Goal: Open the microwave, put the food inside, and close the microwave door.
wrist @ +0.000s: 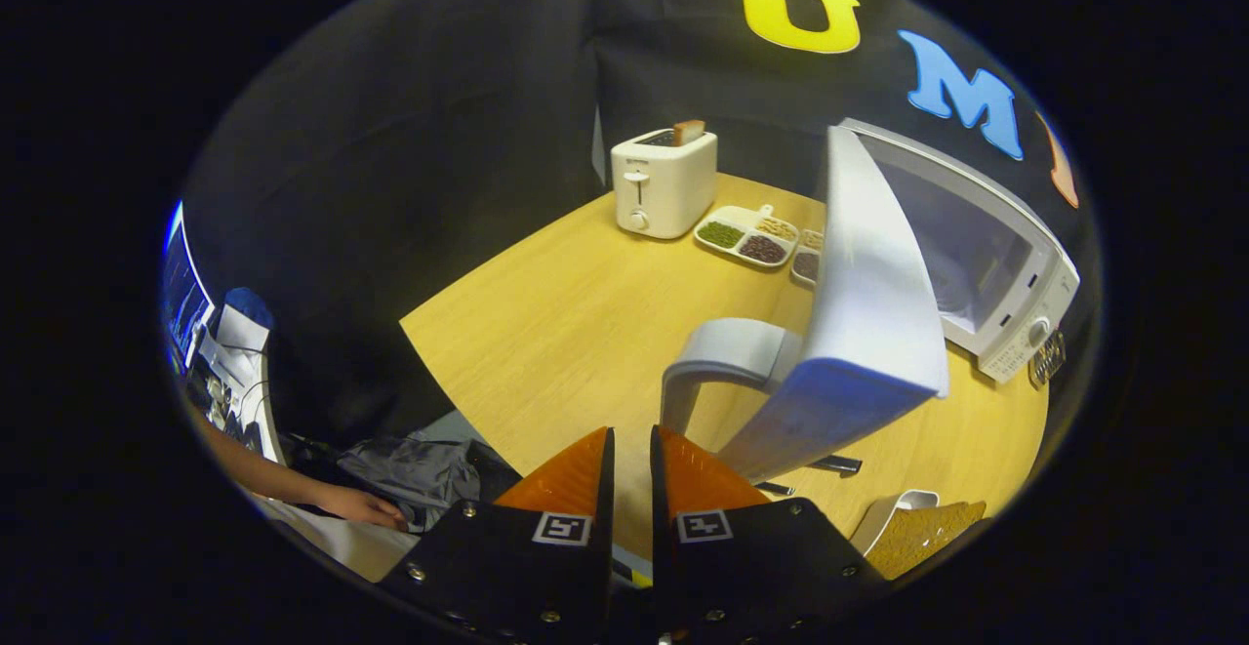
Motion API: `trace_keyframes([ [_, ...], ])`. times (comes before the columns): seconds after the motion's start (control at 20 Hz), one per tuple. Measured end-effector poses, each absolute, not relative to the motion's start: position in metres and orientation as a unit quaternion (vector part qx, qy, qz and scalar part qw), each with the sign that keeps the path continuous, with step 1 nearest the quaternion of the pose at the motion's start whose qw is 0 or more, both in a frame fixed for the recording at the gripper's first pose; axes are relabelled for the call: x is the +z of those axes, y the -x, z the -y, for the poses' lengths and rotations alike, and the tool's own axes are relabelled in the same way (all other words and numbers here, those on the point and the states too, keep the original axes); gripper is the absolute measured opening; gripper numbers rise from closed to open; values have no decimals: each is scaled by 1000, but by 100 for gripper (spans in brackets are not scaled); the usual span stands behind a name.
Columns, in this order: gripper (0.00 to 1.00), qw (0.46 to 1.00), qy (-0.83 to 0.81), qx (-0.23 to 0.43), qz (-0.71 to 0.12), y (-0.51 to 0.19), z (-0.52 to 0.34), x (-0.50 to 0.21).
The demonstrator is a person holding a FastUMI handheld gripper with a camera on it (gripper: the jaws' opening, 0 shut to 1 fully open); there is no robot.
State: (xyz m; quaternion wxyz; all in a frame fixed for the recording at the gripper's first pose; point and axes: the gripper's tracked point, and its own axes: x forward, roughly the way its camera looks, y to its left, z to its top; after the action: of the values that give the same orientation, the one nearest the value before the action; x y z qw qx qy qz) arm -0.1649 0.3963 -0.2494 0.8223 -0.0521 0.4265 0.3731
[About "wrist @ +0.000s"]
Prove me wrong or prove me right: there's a white divided snack tray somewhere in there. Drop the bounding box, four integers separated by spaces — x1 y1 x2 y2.
694 204 800 269

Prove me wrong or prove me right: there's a blue cloth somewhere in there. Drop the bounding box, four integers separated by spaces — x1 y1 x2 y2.
226 287 276 332

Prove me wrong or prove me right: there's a sandwich with green lettuce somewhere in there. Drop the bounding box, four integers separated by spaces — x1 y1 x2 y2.
864 501 988 581

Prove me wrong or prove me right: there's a white toaster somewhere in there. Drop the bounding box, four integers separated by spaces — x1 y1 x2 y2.
611 128 719 240

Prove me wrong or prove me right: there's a wire mesh holder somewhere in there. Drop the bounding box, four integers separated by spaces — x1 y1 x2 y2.
1027 330 1068 389

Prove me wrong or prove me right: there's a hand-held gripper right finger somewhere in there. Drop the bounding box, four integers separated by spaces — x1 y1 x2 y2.
652 425 891 645

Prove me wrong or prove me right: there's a computer monitor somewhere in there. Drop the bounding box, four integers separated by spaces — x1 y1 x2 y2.
161 201 216 373

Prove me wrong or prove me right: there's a white office desk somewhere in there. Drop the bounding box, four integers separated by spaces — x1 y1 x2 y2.
244 352 421 583

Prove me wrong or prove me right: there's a small white snack tray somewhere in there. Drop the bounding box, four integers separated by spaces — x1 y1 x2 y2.
789 228 826 287

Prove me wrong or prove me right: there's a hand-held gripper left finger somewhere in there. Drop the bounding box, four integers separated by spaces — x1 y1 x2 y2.
376 427 615 645

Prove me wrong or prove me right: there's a white microwave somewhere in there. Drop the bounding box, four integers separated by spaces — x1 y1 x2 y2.
661 118 1081 482

